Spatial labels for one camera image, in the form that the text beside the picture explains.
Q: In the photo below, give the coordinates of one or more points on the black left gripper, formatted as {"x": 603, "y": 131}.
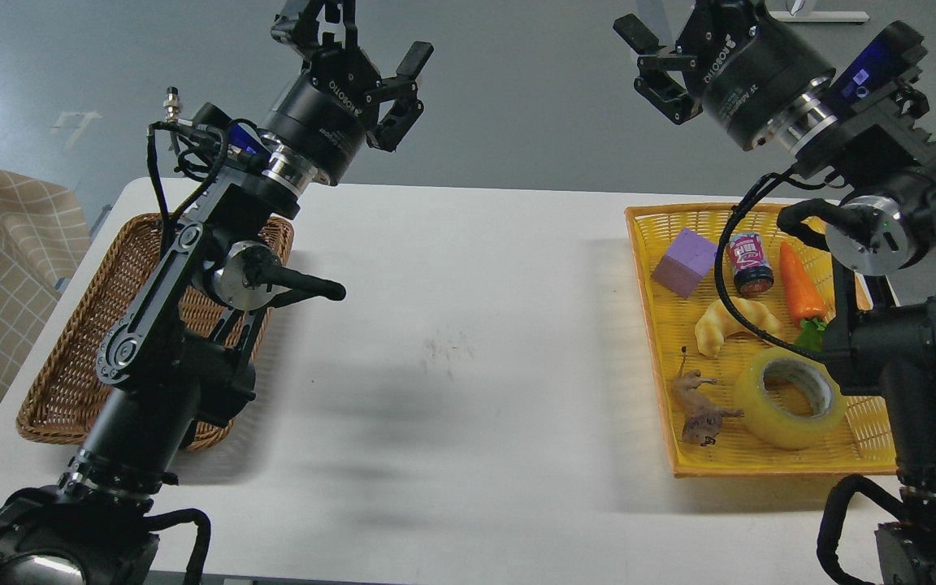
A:
{"x": 323, "y": 114}

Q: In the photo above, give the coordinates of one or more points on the orange toy carrot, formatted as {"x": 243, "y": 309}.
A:
{"x": 808, "y": 312}

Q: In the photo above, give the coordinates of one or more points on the yellow plastic basket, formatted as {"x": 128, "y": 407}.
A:
{"x": 730, "y": 404}

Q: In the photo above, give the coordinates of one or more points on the toy croissant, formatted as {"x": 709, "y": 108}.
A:
{"x": 717, "y": 323}

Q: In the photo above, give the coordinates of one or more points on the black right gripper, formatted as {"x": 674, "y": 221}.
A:
{"x": 740, "y": 66}

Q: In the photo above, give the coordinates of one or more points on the small jam jar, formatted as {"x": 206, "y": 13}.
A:
{"x": 752, "y": 273}

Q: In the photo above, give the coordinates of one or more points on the brown toy lion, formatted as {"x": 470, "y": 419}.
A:
{"x": 704, "y": 419}

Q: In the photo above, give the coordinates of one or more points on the brown wicker basket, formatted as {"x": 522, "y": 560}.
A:
{"x": 67, "y": 396}

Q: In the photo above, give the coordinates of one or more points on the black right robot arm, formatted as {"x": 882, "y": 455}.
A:
{"x": 861, "y": 125}

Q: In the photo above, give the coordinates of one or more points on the white stand base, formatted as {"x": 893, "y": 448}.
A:
{"x": 806, "y": 12}

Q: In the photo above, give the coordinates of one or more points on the yellow tape roll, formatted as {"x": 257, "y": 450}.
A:
{"x": 788, "y": 401}

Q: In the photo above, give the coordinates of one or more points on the purple foam cube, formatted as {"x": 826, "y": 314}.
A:
{"x": 686, "y": 262}

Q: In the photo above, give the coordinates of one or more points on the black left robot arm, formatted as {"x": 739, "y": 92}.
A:
{"x": 181, "y": 353}

